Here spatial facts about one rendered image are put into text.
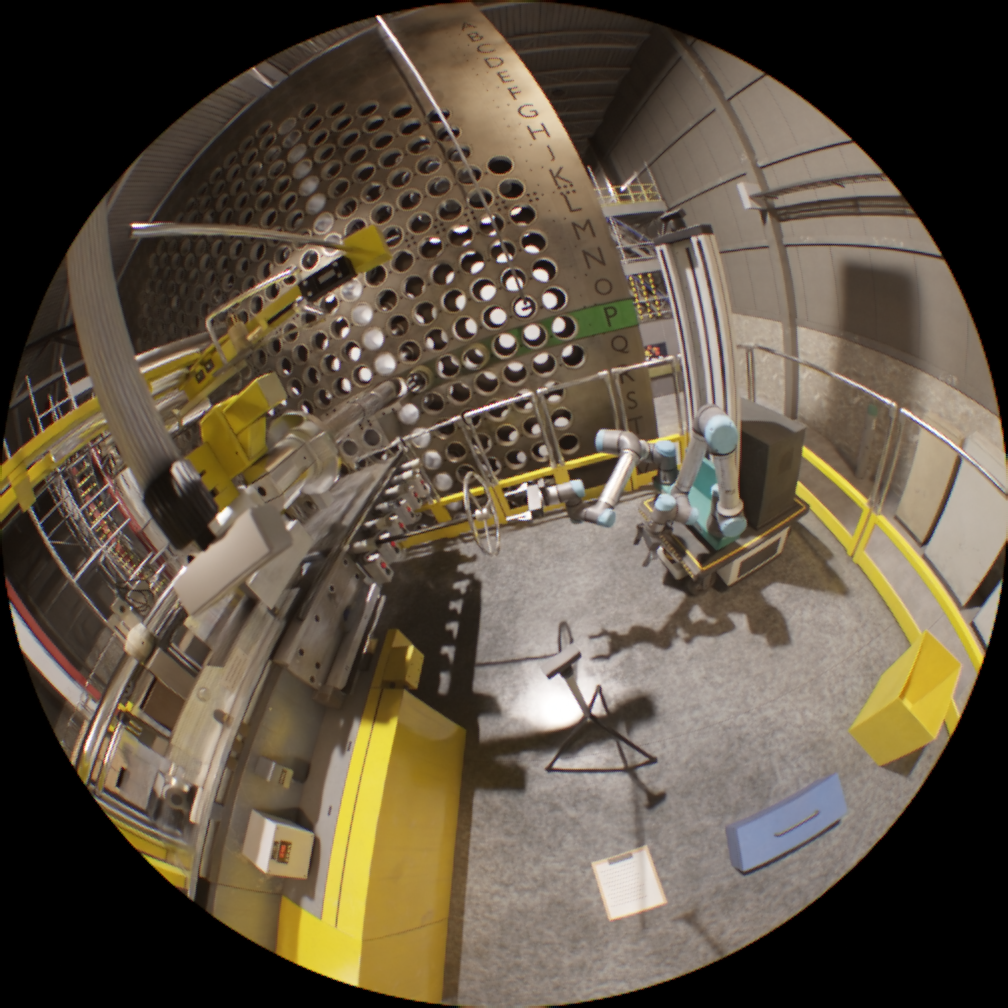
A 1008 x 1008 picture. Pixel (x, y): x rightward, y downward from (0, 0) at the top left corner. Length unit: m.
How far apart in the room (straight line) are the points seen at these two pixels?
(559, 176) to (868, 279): 5.75
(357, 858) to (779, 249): 9.53
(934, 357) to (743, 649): 5.98
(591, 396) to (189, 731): 3.54
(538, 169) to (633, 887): 4.51
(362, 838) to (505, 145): 4.35
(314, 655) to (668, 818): 1.64
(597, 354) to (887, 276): 5.85
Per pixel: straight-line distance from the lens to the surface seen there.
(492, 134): 3.53
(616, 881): 1.62
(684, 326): 1.59
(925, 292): 6.85
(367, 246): 1.21
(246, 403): 1.13
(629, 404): 3.30
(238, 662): 1.40
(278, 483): 1.22
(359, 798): 1.34
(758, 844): 1.50
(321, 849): 1.46
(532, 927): 1.75
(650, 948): 1.76
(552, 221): 3.13
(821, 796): 1.60
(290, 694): 1.47
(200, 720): 1.36
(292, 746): 1.50
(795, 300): 8.79
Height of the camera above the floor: 1.58
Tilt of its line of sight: 32 degrees down
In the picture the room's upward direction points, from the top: 23 degrees counter-clockwise
